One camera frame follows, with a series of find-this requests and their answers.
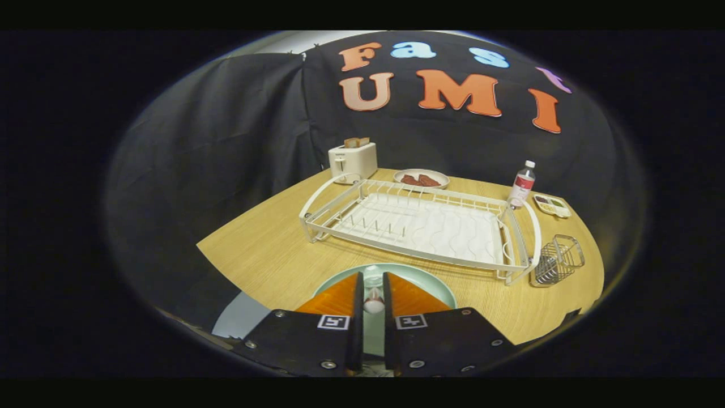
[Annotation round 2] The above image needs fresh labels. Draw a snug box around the white wire dish rack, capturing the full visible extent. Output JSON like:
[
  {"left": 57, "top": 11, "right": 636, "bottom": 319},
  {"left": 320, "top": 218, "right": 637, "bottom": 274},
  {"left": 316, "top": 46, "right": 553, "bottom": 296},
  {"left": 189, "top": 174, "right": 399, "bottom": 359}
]
[{"left": 299, "top": 173, "right": 543, "bottom": 286}]

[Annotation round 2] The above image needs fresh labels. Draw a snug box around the light green plate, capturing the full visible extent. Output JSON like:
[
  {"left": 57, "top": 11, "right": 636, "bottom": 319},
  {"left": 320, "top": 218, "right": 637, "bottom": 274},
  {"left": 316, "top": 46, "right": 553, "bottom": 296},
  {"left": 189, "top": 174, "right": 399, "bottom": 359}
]
[{"left": 313, "top": 262, "right": 458, "bottom": 358}]

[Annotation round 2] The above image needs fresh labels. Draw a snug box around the white plate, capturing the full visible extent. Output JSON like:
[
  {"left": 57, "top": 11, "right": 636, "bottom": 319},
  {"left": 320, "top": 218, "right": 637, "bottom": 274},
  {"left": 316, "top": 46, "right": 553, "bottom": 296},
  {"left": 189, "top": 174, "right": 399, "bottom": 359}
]
[{"left": 393, "top": 169, "right": 450, "bottom": 190}]

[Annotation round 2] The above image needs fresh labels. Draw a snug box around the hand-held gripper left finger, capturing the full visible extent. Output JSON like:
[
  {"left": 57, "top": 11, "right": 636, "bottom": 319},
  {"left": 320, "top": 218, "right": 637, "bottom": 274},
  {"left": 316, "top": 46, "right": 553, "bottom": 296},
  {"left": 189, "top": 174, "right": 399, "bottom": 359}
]
[{"left": 229, "top": 272, "right": 364, "bottom": 377}]

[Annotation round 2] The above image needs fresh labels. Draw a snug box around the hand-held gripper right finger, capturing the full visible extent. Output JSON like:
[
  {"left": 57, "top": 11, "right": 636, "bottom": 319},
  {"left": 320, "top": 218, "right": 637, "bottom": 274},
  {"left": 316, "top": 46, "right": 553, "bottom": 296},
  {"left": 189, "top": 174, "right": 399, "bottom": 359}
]
[{"left": 383, "top": 272, "right": 519, "bottom": 377}]

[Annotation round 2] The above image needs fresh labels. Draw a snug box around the small white snack tray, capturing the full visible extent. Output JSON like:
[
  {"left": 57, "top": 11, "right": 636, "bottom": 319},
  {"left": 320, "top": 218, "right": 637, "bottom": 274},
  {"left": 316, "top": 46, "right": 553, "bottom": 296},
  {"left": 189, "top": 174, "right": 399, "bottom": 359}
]
[{"left": 533, "top": 193, "right": 572, "bottom": 219}]

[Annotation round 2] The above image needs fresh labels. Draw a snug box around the clear plastic bottle red label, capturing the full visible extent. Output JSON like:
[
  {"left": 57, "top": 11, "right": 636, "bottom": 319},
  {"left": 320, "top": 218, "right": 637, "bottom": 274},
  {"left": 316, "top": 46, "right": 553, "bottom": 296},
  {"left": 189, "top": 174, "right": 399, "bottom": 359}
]
[{"left": 507, "top": 160, "right": 536, "bottom": 209}]

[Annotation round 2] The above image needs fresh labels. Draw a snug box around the metal wire basket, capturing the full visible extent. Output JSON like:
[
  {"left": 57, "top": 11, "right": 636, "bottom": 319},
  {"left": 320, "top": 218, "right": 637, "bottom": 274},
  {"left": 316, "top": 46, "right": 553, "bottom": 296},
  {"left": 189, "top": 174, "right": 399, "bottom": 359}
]
[{"left": 530, "top": 234, "right": 585, "bottom": 288}]

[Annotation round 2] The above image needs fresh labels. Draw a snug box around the white toaster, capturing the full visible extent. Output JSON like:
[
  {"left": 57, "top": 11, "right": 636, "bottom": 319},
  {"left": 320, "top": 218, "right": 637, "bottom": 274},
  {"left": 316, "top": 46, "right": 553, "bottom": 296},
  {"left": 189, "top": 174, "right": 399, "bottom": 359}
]
[{"left": 328, "top": 142, "right": 378, "bottom": 185}]

